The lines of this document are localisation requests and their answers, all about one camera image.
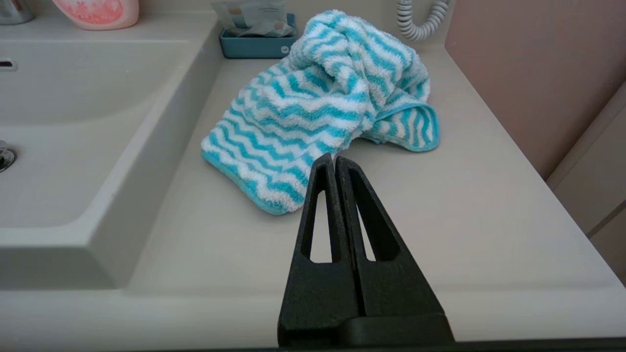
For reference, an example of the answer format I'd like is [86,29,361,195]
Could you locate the beige wash basin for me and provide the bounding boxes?
[0,38,225,290]

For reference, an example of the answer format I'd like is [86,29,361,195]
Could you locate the beige cabinet side panel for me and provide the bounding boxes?
[546,83,626,285]

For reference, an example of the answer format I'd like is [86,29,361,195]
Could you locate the chrome faucet body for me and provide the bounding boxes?
[0,0,35,25]

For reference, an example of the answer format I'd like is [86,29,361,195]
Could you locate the teal amenity tray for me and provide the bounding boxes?
[219,13,299,59]

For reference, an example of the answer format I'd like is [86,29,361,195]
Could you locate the chrome sink drain plug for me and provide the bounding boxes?
[0,141,18,173]

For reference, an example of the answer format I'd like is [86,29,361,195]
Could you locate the silver amenity sachet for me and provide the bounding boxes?
[211,0,288,30]
[226,20,297,38]

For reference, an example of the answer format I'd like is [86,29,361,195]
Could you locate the pink hand soap pump bottle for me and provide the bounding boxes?
[51,0,140,31]

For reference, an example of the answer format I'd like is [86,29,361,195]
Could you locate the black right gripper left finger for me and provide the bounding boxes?
[278,153,365,347]

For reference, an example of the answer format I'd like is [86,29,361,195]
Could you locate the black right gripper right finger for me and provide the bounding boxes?
[335,156,455,346]

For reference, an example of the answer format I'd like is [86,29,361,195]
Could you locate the teal white zigzag striped towel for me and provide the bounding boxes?
[201,9,441,216]

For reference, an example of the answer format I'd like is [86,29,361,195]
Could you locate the white coiled hair dryer cord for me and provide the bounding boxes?
[396,0,449,41]

